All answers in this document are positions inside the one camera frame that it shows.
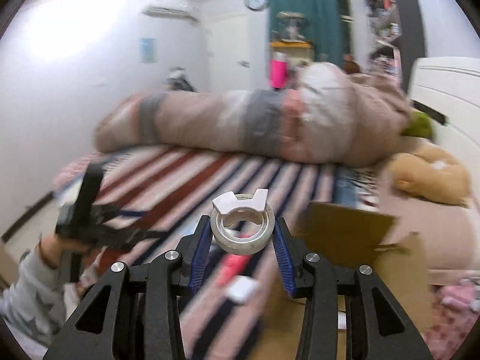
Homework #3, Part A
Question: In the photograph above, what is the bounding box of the pink plastic bottle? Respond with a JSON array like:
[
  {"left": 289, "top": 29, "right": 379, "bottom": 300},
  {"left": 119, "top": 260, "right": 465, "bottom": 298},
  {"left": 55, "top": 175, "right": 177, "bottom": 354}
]
[{"left": 216, "top": 253, "right": 251, "bottom": 287}]

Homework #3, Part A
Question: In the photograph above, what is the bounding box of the clear tape roll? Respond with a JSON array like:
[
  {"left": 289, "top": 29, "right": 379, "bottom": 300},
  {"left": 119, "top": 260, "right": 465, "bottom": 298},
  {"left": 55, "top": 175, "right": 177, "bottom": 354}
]
[{"left": 210, "top": 189, "right": 275, "bottom": 255}]

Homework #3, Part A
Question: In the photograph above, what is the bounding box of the grey star-print sleeve forearm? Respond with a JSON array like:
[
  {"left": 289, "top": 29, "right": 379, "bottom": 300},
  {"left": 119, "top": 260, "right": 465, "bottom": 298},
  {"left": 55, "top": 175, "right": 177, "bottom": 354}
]
[{"left": 1, "top": 248, "right": 67, "bottom": 359}]

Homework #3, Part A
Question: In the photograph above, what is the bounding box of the person's left hand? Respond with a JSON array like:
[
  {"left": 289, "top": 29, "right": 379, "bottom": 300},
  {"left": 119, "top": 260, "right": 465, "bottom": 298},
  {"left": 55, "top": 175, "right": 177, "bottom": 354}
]
[{"left": 36, "top": 233, "right": 90, "bottom": 269}]

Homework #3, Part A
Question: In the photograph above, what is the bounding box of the brown cardboard box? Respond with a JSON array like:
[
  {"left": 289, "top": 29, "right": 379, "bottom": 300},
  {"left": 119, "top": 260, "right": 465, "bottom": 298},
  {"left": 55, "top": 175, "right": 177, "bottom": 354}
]
[{"left": 253, "top": 202, "right": 431, "bottom": 359}]

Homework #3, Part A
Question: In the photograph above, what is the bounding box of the white power adapter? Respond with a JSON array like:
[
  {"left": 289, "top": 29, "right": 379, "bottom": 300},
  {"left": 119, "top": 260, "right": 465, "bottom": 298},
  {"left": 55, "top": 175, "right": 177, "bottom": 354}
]
[{"left": 226, "top": 275, "right": 259, "bottom": 305}]

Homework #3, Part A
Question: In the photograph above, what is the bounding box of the striped plush blanket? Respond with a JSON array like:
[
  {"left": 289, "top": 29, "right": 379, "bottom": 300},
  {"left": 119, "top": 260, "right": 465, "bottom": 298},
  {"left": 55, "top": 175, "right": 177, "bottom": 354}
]
[{"left": 54, "top": 145, "right": 378, "bottom": 359}]

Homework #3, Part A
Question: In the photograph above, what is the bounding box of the pink polka-dot fabric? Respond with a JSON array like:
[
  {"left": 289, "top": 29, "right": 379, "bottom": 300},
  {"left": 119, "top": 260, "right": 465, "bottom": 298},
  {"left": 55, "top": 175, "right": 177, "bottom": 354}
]
[{"left": 423, "top": 278, "right": 479, "bottom": 359}]

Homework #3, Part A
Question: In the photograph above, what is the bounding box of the tan plush toy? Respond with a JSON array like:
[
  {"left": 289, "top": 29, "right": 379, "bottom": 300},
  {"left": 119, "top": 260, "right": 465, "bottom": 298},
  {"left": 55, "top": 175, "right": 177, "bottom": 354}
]
[{"left": 388, "top": 144, "right": 471, "bottom": 206}]

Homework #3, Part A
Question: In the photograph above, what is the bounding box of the rolled striped comforter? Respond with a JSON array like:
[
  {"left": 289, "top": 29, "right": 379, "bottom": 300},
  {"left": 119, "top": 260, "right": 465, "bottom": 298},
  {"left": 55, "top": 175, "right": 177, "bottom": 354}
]
[{"left": 94, "top": 63, "right": 412, "bottom": 167}]

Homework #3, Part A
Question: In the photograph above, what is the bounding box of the dark bag by door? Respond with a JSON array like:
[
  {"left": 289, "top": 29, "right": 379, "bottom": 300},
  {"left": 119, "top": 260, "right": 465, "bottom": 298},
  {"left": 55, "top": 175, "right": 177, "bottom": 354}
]
[{"left": 165, "top": 67, "right": 196, "bottom": 92}]

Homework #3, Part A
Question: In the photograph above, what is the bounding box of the green plush toy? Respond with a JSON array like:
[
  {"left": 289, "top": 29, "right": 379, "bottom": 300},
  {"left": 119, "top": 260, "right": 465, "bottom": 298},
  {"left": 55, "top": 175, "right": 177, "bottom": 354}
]
[{"left": 402, "top": 109, "right": 433, "bottom": 140}]

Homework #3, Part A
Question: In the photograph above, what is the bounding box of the pink container on shelf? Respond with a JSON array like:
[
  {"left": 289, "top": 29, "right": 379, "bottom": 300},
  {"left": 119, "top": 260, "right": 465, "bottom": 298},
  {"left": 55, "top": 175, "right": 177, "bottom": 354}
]
[{"left": 269, "top": 51, "right": 289, "bottom": 90}]

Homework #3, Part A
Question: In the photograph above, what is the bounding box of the yellow wooden cabinet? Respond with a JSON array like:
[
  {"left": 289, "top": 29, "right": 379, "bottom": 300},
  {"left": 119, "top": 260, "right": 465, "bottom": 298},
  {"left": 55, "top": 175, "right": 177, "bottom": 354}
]
[{"left": 269, "top": 40, "right": 314, "bottom": 61}]

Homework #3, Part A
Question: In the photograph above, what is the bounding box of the white air conditioner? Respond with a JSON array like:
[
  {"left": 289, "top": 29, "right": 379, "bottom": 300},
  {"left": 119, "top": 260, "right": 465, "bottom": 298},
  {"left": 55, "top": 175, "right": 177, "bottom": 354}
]
[{"left": 142, "top": 5, "right": 199, "bottom": 23}]

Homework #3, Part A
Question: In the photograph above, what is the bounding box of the white door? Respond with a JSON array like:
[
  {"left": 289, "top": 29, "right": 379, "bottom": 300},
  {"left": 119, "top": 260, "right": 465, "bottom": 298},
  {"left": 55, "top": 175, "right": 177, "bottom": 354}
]
[{"left": 206, "top": 15, "right": 251, "bottom": 93}]

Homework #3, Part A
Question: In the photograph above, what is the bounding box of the white bed headboard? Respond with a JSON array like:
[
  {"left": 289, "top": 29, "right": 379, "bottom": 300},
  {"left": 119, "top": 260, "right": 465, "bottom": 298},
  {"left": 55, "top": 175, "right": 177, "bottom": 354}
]
[{"left": 408, "top": 57, "right": 479, "bottom": 198}]

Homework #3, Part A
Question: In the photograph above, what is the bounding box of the glass display case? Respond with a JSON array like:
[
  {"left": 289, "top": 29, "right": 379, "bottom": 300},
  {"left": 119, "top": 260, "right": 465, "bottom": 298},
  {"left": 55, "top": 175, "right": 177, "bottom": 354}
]
[{"left": 277, "top": 11, "right": 305, "bottom": 42}]

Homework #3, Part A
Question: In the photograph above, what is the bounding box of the black tall shelf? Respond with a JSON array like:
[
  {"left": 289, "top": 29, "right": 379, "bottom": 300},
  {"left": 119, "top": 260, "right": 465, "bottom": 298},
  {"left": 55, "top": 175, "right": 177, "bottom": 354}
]
[{"left": 365, "top": 0, "right": 426, "bottom": 91}]

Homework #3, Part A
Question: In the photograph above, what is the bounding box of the teal curtain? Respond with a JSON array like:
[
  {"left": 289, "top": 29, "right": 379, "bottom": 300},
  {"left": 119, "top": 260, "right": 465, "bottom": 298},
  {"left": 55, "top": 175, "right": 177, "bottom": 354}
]
[{"left": 268, "top": 0, "right": 346, "bottom": 67}]

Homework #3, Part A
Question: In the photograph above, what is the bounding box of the wall poster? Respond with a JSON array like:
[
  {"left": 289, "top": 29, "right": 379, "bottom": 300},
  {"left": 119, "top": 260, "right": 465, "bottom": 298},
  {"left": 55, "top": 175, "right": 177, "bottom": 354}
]
[{"left": 139, "top": 38, "right": 156, "bottom": 63}]

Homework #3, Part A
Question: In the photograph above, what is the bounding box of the round wall clock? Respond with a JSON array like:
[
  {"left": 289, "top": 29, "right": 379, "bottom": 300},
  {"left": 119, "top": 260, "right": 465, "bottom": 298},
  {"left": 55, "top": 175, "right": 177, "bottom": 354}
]
[{"left": 244, "top": 0, "right": 269, "bottom": 11}]

